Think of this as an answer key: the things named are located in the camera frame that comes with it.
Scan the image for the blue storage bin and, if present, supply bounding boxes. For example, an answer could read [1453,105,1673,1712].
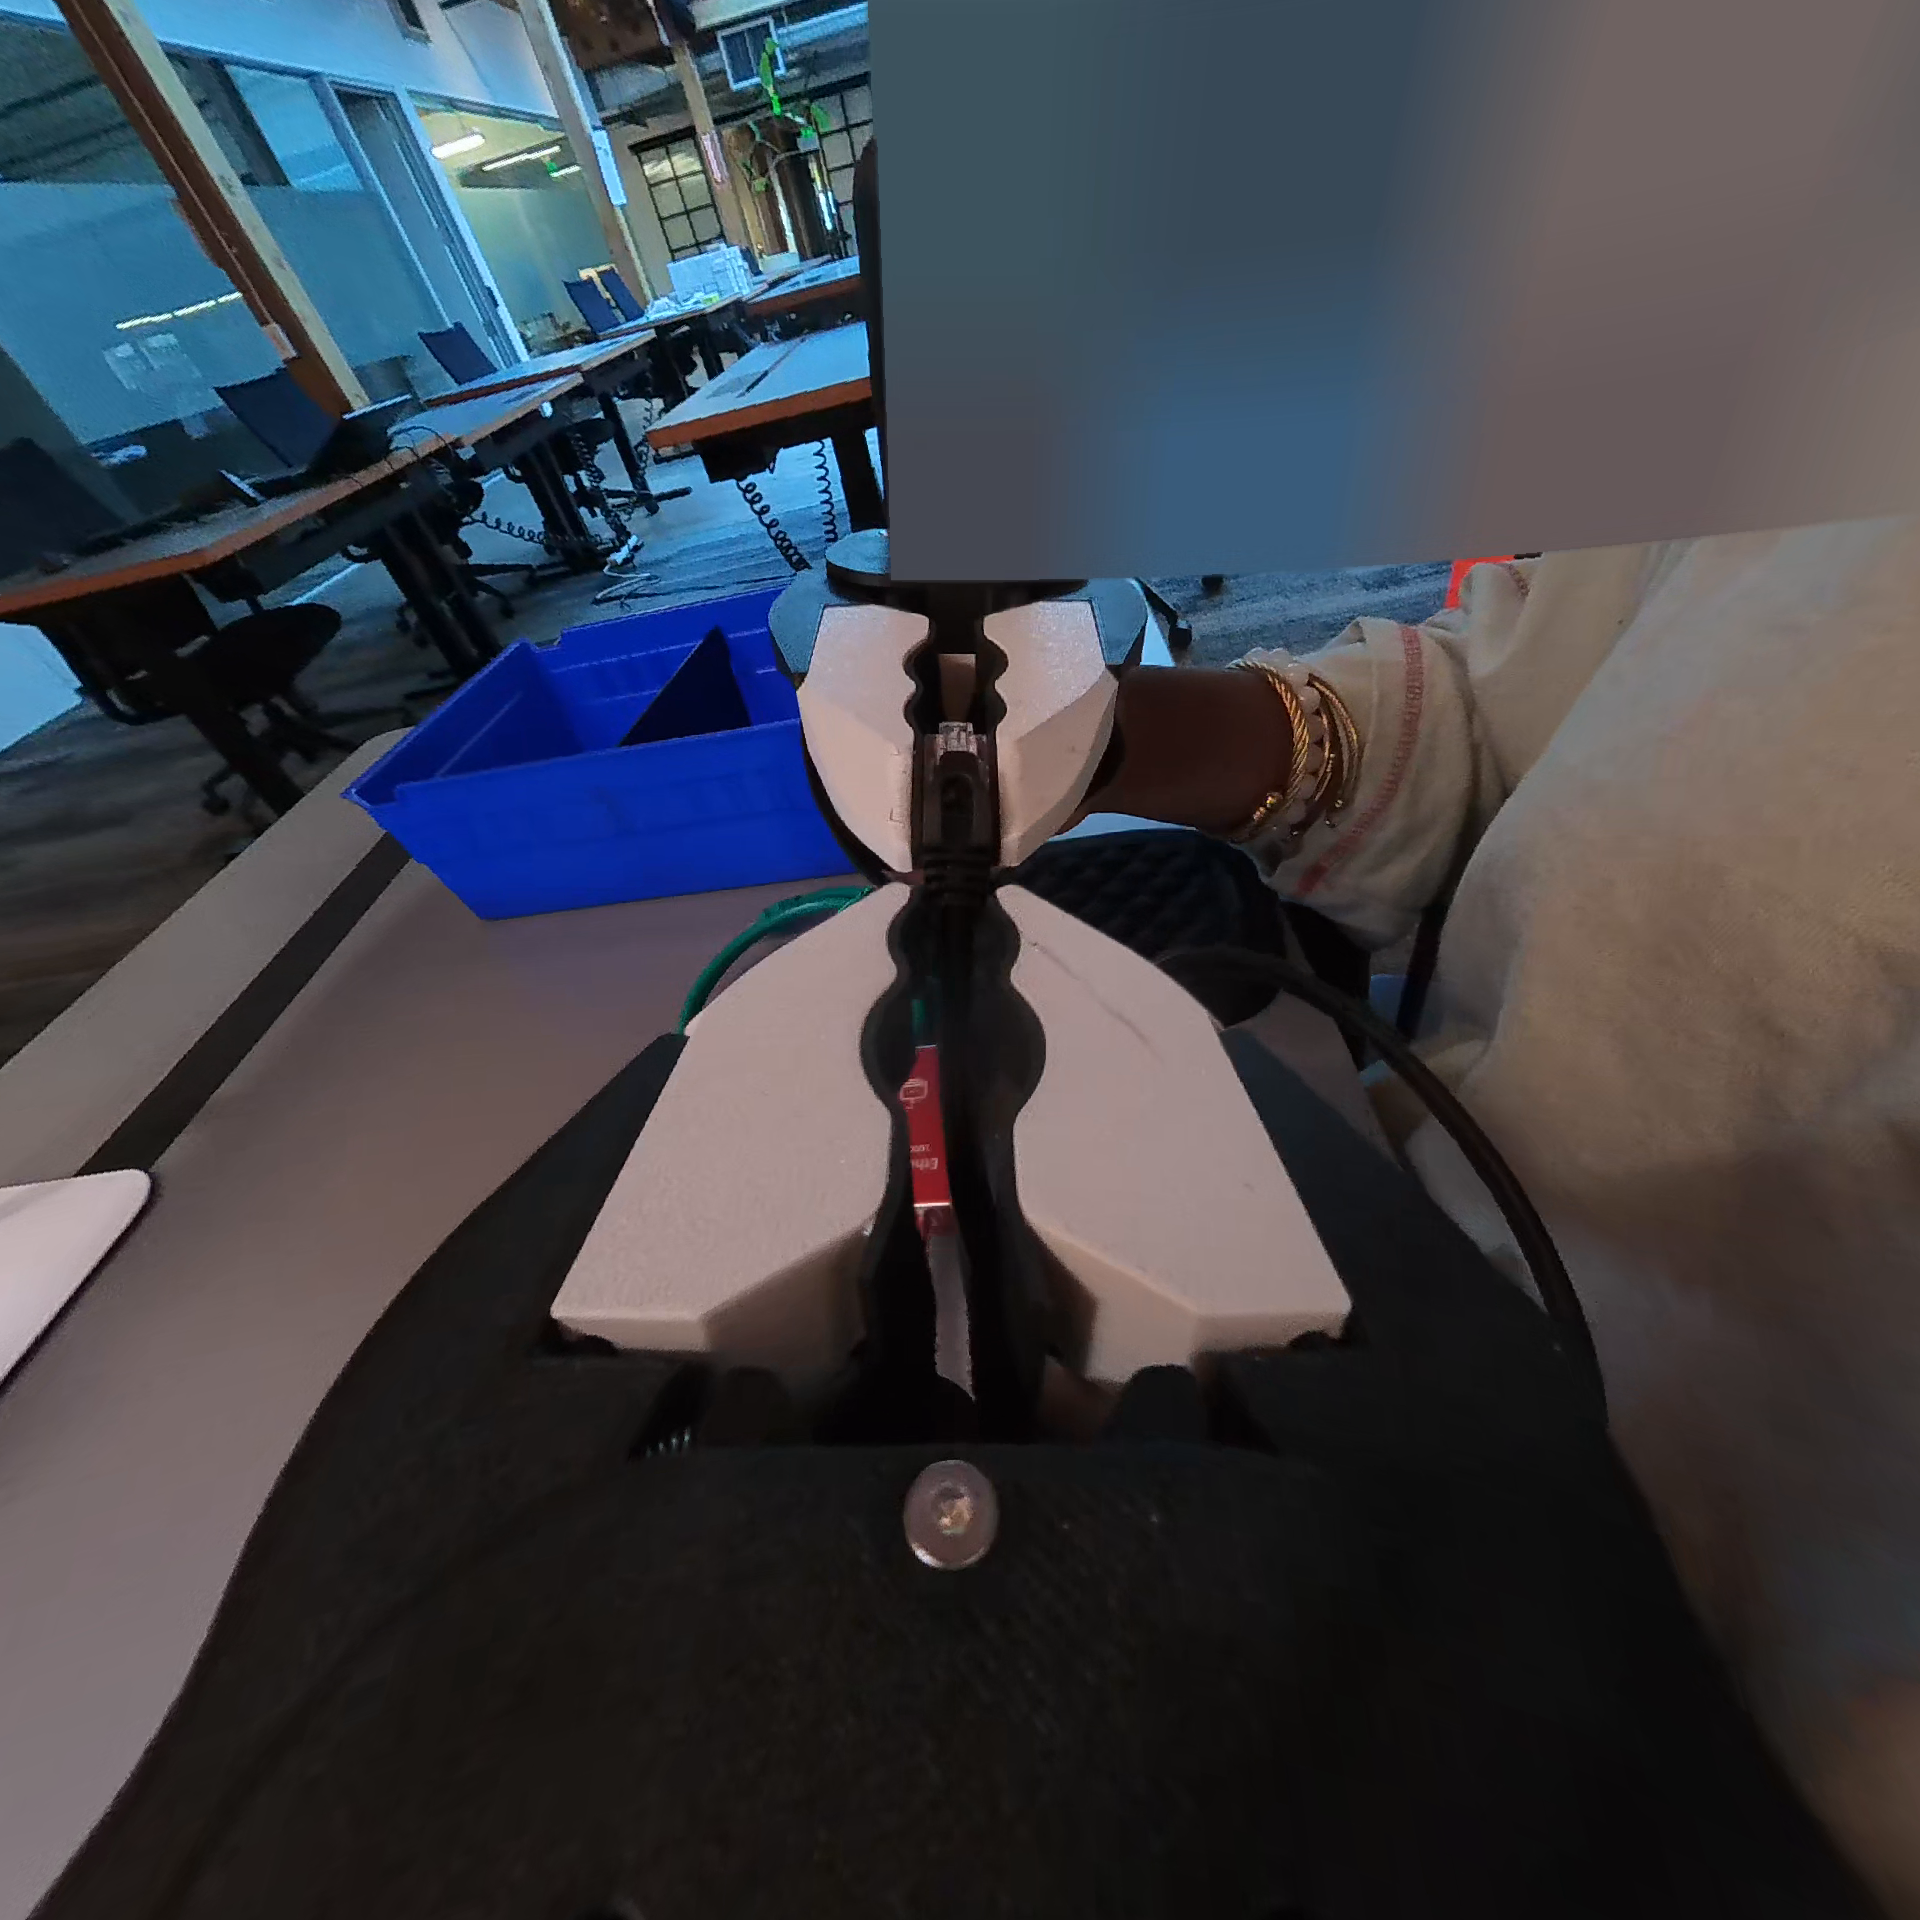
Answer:
[341,586,860,924]

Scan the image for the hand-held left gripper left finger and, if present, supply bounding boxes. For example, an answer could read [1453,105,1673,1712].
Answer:
[549,882,922,1390]

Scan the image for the black office chair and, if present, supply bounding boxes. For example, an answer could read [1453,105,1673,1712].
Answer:
[66,597,349,819]

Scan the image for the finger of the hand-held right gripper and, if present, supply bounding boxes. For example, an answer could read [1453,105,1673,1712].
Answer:
[791,603,923,881]
[978,597,1125,876]

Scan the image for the red ethernet splitter box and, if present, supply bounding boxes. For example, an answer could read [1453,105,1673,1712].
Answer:
[903,1041,959,1212]

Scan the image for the white board stand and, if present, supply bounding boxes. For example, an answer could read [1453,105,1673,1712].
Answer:
[0,1168,155,1386]

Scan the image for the wooden office desk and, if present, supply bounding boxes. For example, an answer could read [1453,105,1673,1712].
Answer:
[0,372,591,819]
[643,320,887,544]

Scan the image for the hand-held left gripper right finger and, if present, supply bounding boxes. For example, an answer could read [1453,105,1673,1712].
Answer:
[991,882,1355,1395]

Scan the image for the black ethernet cable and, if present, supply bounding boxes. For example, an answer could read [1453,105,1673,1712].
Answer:
[901,717,1600,1427]

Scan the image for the gold bracelets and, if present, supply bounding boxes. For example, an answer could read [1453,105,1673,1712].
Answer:
[1227,656,1370,860]

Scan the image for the person's grey sweatshirt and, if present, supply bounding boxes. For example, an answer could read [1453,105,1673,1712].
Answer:
[1402,521,1920,1920]

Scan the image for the black dimpled wrist pad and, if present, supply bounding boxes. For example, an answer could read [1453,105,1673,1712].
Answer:
[1017,829,1296,995]

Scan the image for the grey desk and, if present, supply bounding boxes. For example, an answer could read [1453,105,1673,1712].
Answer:
[0,726,1426,1920]

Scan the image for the person's right forearm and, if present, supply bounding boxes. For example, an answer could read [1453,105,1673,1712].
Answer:
[1271,552,1555,952]

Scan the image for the green ethernet cable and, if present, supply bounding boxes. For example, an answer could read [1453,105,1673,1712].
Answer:
[680,882,876,1041]

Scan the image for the wooden post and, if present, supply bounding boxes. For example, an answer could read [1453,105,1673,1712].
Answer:
[58,0,372,409]

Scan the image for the person's right hand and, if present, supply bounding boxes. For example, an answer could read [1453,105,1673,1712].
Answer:
[1100,664,1307,835]

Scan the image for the black bin divider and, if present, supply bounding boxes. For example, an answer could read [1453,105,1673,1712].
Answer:
[620,624,754,749]

